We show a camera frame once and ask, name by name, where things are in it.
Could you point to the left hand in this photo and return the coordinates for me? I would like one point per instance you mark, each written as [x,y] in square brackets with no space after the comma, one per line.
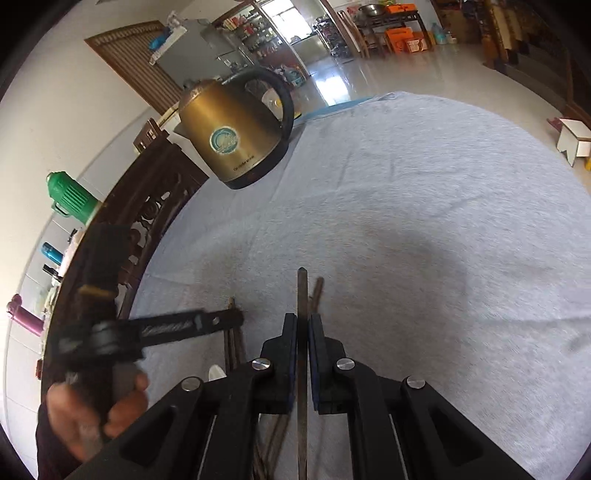
[78,425]

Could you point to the teal water bottle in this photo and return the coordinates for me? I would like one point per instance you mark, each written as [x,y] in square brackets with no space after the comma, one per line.
[52,253]

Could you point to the brown wooden door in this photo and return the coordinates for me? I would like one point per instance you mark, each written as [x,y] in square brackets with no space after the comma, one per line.
[126,51]

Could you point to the white small stool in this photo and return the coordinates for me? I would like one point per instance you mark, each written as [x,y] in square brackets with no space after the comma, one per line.
[574,140]

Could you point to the grey table cloth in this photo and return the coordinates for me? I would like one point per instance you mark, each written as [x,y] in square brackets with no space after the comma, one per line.
[453,245]

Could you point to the grey refrigerator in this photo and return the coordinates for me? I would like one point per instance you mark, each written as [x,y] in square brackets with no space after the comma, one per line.
[197,50]

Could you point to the dark chopstick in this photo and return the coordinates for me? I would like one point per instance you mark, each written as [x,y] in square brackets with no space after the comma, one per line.
[302,374]
[315,299]

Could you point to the green thermos jug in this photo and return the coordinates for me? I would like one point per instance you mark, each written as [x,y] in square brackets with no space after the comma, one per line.
[70,198]

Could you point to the dark carved wooden sideboard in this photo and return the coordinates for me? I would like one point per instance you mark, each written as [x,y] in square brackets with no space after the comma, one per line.
[147,198]

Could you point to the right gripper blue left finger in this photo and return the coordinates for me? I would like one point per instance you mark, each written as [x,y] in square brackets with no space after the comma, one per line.
[278,382]

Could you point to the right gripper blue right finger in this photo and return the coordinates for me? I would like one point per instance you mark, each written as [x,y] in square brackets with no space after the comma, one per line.
[327,392]

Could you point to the orange cardboard box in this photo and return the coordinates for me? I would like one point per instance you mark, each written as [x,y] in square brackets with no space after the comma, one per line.
[398,38]

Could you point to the dark wooden side table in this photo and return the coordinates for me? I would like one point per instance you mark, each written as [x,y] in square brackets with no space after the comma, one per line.
[372,21]

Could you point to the white ceramic spoon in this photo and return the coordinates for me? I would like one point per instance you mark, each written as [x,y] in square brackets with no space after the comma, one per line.
[215,372]

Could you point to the purple water bottle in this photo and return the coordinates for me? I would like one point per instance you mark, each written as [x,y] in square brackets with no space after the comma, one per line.
[23,317]

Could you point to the bronze electric kettle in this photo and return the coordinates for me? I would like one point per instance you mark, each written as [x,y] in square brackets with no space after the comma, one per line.
[238,137]

